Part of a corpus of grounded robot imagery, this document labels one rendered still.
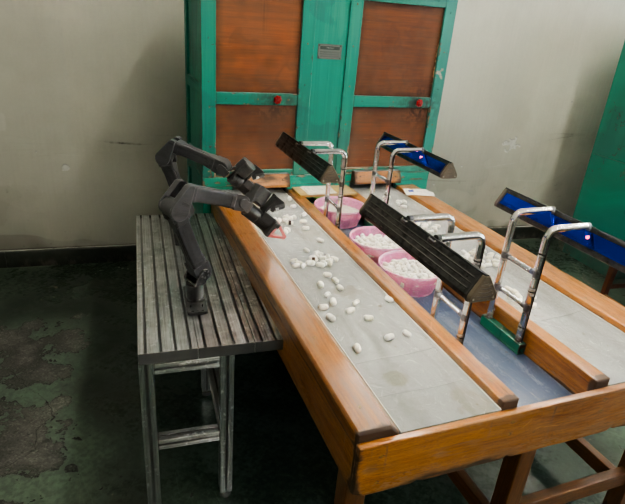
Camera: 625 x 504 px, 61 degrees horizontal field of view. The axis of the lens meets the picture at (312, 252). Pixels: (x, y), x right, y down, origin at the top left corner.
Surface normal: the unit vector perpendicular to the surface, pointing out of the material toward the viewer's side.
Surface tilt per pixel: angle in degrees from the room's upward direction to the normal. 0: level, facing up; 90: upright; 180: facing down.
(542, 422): 90
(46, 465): 0
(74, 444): 0
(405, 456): 90
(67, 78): 90
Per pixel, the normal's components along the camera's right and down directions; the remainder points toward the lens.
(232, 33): 0.36, 0.40
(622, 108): -0.95, 0.05
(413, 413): 0.07, -0.91
